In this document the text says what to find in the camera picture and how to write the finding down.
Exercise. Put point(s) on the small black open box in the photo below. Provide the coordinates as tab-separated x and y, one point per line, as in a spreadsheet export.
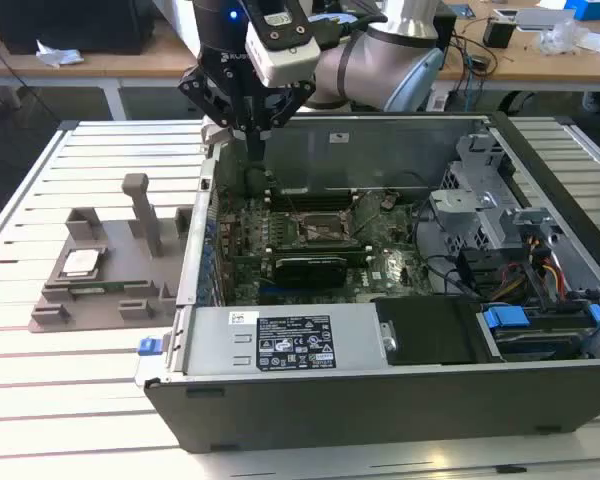
497	32

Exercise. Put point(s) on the white printer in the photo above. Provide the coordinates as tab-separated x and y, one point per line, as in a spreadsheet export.
175	10

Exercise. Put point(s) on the CPU socket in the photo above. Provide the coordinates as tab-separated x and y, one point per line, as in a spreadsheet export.
330	220

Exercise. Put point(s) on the grey power supply unit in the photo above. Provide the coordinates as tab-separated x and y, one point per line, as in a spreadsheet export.
220	345

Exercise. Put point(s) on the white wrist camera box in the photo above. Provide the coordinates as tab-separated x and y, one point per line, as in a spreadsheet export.
285	60

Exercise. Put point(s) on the grey metal drive cage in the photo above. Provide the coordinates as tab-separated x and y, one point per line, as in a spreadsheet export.
460	200

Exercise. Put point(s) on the black box on desk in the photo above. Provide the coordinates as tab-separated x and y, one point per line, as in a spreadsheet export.
447	30

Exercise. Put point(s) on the wooden desk with clutter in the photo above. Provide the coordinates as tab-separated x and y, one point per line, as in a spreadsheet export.
530	65

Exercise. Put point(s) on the black plastic shroud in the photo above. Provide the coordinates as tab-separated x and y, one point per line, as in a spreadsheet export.
430	330

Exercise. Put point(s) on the black graphics card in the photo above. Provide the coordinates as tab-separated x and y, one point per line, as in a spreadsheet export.
310	272

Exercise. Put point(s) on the crumpled white paper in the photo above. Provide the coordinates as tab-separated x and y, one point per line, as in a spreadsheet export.
57	54

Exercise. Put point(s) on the black RAM slot row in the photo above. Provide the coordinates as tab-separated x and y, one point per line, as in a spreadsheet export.
315	247
310	200

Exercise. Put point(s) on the hard disk in blue carrier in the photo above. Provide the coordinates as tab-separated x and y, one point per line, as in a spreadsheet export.
505	317

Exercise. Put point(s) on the green motherboard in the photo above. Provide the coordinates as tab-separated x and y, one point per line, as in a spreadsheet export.
250	220

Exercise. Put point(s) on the clear crumpled plastic bag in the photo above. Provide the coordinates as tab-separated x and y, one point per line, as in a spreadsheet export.
560	37

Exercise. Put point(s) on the wooden desk white frame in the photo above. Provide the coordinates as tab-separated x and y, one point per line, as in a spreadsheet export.
130	60

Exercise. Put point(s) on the grey parts rack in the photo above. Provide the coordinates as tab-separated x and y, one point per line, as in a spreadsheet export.
120	245

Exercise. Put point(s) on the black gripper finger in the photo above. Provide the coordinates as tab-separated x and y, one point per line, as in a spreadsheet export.
200	87
292	102

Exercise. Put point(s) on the open black PC case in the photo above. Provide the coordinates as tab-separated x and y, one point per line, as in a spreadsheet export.
380	415

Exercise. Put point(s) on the green RAM stick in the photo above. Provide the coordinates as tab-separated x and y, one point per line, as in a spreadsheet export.
110	288

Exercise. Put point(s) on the large black monitor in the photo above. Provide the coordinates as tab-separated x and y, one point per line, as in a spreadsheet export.
70	25

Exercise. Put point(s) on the silver square CPU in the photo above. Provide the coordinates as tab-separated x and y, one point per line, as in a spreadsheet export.
80	264

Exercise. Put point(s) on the flat grey box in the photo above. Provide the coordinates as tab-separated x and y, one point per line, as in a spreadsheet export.
545	19

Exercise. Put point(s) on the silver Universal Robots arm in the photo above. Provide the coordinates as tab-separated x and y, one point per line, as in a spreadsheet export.
370	65

